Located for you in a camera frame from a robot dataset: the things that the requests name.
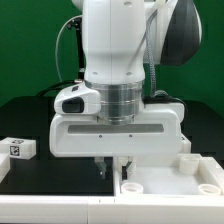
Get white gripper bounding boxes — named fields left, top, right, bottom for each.
left=49, top=103, right=184, bottom=180

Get white square table top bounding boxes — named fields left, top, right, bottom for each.
left=112, top=136, right=224, bottom=198

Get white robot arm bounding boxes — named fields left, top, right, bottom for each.
left=49, top=0, right=202, bottom=169

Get white front fence rail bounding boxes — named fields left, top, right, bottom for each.
left=0, top=195, right=224, bottom=224

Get white fence rail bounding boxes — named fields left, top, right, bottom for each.
left=0, top=195, right=224, bottom=224
left=0, top=154, right=10, bottom=183

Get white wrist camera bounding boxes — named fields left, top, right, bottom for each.
left=54, top=82, right=101, bottom=115

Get black cables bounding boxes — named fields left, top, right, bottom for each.
left=35, top=79, right=87, bottom=98

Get white left fence rail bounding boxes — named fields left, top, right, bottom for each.
left=0, top=154, right=10, bottom=183

